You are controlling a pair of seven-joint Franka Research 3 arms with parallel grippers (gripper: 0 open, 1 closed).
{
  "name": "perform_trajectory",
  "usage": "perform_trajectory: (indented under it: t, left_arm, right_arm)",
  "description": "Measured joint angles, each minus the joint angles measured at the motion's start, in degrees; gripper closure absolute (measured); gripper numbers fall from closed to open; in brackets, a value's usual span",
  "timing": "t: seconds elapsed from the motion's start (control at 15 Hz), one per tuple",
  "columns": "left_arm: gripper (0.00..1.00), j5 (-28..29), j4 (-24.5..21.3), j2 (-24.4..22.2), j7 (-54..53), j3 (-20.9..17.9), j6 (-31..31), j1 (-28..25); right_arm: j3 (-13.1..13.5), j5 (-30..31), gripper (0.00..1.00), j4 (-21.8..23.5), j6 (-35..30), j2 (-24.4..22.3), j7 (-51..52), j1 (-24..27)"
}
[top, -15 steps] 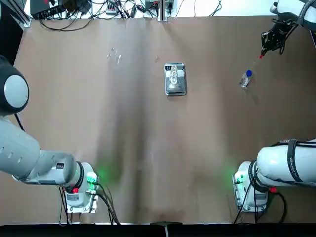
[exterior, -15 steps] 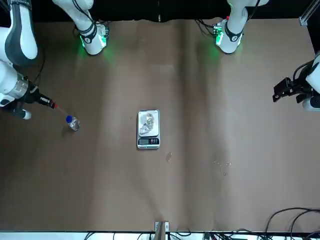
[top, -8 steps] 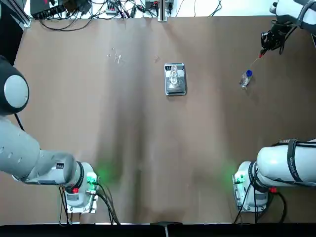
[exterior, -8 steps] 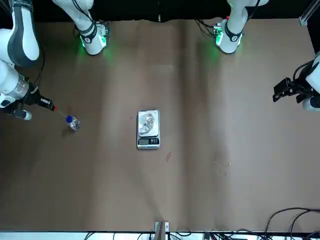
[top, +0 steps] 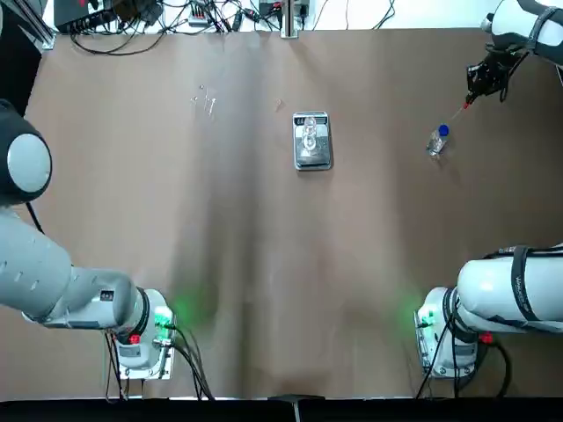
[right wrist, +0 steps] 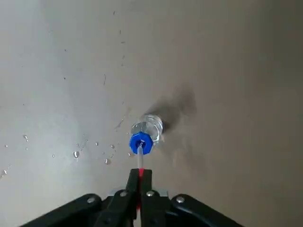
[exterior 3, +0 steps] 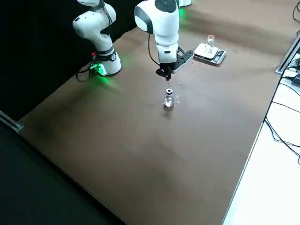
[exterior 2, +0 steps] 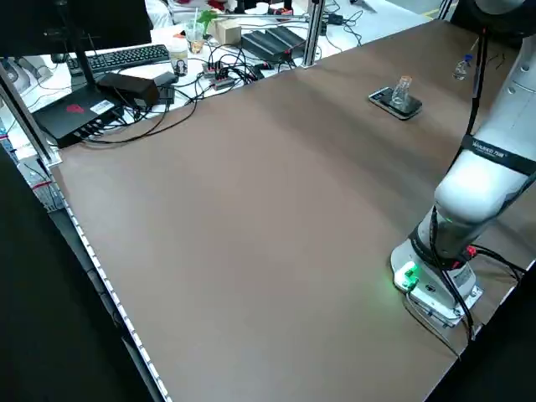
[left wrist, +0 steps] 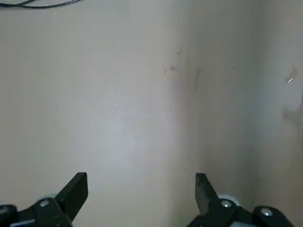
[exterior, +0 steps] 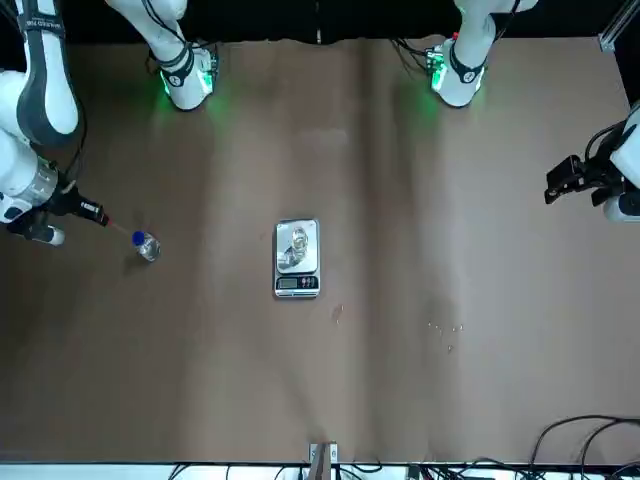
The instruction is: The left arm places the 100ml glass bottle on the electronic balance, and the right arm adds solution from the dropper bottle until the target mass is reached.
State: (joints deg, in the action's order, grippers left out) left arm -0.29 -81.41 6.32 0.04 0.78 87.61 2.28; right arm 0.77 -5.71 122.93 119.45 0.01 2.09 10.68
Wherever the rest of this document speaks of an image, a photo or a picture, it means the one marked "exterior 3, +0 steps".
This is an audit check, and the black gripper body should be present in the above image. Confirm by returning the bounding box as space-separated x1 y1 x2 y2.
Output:
160 62 177 71

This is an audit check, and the clear glass bottle orange rim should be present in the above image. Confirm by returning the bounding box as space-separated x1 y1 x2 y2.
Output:
205 34 216 55

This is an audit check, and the clear dropper bottle blue collar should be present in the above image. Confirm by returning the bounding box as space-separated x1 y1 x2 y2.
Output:
163 88 174 108

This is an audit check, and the silver electronic balance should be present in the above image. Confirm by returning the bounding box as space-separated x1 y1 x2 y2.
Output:
191 43 227 65

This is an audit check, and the black backdrop cloth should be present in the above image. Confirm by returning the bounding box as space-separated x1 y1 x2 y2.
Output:
0 0 169 122

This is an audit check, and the white side table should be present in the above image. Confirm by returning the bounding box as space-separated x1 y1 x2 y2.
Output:
221 67 300 225

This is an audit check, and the wrist camera black bracket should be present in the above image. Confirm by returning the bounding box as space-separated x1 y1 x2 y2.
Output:
172 47 195 74

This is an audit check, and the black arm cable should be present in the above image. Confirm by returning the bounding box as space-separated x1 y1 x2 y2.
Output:
147 32 163 67

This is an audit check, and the black base cable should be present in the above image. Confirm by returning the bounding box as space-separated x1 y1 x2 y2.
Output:
76 65 94 83

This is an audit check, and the aluminium camera mount post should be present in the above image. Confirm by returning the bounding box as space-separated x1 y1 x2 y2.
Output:
275 35 300 75

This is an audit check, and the black cable on white table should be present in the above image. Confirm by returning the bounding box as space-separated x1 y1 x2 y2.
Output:
264 60 300 165

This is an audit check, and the thin grey cable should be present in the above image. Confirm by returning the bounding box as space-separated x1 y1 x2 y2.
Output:
271 100 300 111

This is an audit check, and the long black looped cable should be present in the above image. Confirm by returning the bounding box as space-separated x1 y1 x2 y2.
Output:
292 0 300 22

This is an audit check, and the aluminium frame profile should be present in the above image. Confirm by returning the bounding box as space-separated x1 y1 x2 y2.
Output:
0 110 24 134

